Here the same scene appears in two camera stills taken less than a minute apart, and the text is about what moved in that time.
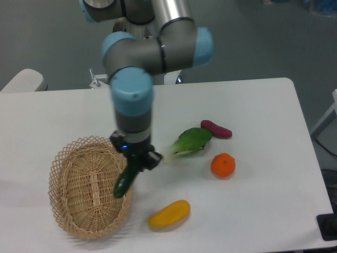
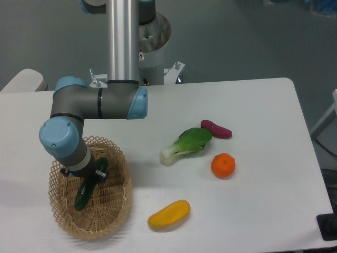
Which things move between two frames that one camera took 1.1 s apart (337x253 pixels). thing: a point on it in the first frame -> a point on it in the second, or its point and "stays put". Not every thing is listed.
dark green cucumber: x=125 y=178 -> x=89 y=184
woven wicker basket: x=82 y=182 stays put
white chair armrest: x=28 y=80 stays put
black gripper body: x=136 y=149 -> x=89 y=171
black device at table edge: x=327 y=224 stays put
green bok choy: x=190 y=140 stays put
